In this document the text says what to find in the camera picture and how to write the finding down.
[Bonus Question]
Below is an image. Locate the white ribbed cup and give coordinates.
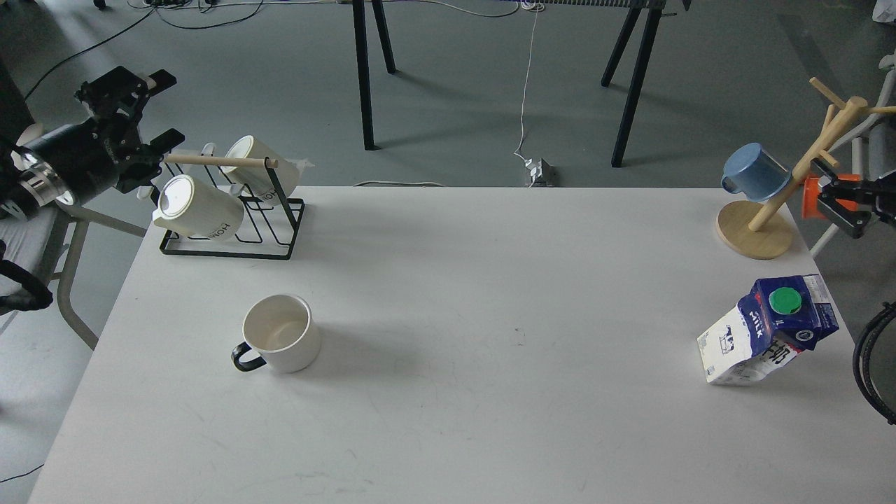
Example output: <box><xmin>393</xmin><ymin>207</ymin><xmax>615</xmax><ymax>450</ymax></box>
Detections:
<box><xmin>151</xmin><ymin>174</ymin><xmax>244</xmax><ymax>240</ymax></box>
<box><xmin>220</xmin><ymin>135</ymin><xmax>301</xmax><ymax>207</ymax></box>

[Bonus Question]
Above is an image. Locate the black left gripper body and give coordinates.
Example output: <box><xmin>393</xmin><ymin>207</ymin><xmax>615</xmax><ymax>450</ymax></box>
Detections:
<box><xmin>24</xmin><ymin>66</ymin><xmax>162</xmax><ymax>204</ymax></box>

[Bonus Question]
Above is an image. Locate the blue mug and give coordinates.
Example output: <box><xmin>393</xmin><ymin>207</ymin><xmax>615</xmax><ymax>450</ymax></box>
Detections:
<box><xmin>720</xmin><ymin>141</ymin><xmax>792</xmax><ymax>203</ymax></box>

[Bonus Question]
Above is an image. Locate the grey chair left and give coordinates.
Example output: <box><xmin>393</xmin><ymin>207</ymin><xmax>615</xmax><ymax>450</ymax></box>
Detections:
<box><xmin>2</xmin><ymin>204</ymin><xmax>147</xmax><ymax>350</ymax></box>

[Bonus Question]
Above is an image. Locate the white ribbed cup front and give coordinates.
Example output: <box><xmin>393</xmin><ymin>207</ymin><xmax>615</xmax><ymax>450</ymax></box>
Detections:
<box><xmin>151</xmin><ymin>174</ymin><xmax>244</xmax><ymax>240</ymax></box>

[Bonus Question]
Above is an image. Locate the grey chair right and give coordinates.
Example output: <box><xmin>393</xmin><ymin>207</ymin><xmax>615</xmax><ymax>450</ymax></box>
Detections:
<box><xmin>811</xmin><ymin>52</ymin><xmax>896</xmax><ymax>258</ymax></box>

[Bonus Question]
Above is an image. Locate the black table leg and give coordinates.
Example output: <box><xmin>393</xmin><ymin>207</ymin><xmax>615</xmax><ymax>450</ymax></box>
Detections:
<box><xmin>350</xmin><ymin>0</ymin><xmax>397</xmax><ymax>151</ymax></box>
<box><xmin>601</xmin><ymin>1</ymin><xmax>666</xmax><ymax>168</ymax></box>

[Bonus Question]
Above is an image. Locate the black table leg left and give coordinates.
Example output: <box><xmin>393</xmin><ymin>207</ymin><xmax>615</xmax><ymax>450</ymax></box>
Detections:
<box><xmin>350</xmin><ymin>0</ymin><xmax>397</xmax><ymax>151</ymax></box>

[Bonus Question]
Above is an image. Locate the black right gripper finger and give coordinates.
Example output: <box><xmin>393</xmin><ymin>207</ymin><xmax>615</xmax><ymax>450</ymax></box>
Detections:
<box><xmin>817</xmin><ymin>189</ymin><xmax>874</xmax><ymax>239</ymax></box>
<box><xmin>812</xmin><ymin>157</ymin><xmax>876</xmax><ymax>198</ymax></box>

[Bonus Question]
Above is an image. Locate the black table leg right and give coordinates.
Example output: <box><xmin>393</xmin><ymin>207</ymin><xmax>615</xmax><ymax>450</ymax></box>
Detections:
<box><xmin>601</xmin><ymin>1</ymin><xmax>666</xmax><ymax>168</ymax></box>

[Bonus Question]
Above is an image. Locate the black cable on floor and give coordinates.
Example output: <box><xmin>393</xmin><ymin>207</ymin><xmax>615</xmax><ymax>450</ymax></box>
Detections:
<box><xmin>24</xmin><ymin>0</ymin><xmax>265</xmax><ymax>100</ymax></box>

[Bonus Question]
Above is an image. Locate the white cable on floor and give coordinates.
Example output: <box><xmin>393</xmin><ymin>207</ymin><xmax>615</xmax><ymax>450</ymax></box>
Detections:
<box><xmin>513</xmin><ymin>0</ymin><xmax>545</xmax><ymax>163</ymax></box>

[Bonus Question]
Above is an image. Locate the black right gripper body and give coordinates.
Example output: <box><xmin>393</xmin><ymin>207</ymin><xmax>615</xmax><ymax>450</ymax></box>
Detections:
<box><xmin>864</xmin><ymin>178</ymin><xmax>895</xmax><ymax>226</ymax></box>

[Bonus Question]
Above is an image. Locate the wooden mug tree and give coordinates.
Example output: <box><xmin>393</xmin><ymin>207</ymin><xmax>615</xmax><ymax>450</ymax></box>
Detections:
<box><xmin>715</xmin><ymin>70</ymin><xmax>894</xmax><ymax>260</ymax></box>

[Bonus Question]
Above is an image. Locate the white mug black handle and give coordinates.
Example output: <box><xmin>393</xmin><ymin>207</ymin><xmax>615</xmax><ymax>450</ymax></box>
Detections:
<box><xmin>231</xmin><ymin>293</ymin><xmax>322</xmax><ymax>373</ymax></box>

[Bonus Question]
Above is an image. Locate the blue white milk carton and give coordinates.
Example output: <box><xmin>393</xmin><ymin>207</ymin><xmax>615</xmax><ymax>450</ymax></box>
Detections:
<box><xmin>696</xmin><ymin>274</ymin><xmax>839</xmax><ymax>386</ymax></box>

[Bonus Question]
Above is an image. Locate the orange mug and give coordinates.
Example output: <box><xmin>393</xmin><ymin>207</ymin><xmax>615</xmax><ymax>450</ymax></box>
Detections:
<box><xmin>801</xmin><ymin>174</ymin><xmax>862</xmax><ymax>221</ymax></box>

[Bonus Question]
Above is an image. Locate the white power adapter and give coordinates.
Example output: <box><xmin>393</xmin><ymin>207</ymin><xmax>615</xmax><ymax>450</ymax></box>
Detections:
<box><xmin>525</xmin><ymin>157</ymin><xmax>558</xmax><ymax>188</ymax></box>

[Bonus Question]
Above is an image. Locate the grey chair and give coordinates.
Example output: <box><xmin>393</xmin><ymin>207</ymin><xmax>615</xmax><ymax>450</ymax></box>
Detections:
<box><xmin>811</xmin><ymin>52</ymin><xmax>896</xmax><ymax>258</ymax></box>
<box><xmin>2</xmin><ymin>204</ymin><xmax>147</xmax><ymax>350</ymax></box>

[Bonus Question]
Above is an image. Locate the white ribbed cup rear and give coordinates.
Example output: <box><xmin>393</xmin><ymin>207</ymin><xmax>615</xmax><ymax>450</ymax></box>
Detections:
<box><xmin>220</xmin><ymin>135</ymin><xmax>301</xmax><ymax>207</ymax></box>

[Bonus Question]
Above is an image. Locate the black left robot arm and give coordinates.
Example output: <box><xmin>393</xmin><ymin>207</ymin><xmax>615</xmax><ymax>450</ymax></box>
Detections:
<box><xmin>2</xmin><ymin>66</ymin><xmax>185</xmax><ymax>221</ymax></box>

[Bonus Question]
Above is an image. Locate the black wire cup rack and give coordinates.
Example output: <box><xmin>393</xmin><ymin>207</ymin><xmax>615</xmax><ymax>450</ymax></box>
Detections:
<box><xmin>153</xmin><ymin>136</ymin><xmax>305</xmax><ymax>260</ymax></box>

